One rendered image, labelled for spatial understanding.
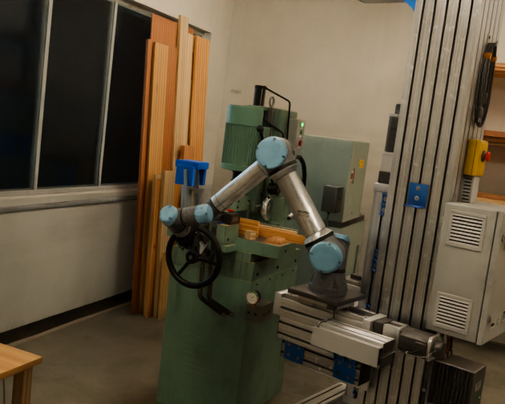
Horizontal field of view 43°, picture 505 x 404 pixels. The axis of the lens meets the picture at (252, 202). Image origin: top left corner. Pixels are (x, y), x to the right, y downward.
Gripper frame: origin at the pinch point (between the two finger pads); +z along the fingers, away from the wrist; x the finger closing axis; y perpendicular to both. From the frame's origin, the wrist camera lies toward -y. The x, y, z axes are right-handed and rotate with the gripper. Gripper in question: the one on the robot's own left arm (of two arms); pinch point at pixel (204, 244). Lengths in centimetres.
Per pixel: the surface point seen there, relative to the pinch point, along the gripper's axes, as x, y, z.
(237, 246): 4.5, -9.8, 21.8
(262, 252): 17.3, -9.6, 21.9
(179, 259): -26.0, 0.3, 27.6
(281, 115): 4, -82, 20
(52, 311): -138, 31, 92
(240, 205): -4.4, -32.5, 26.9
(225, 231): 2.4, -11.7, 9.8
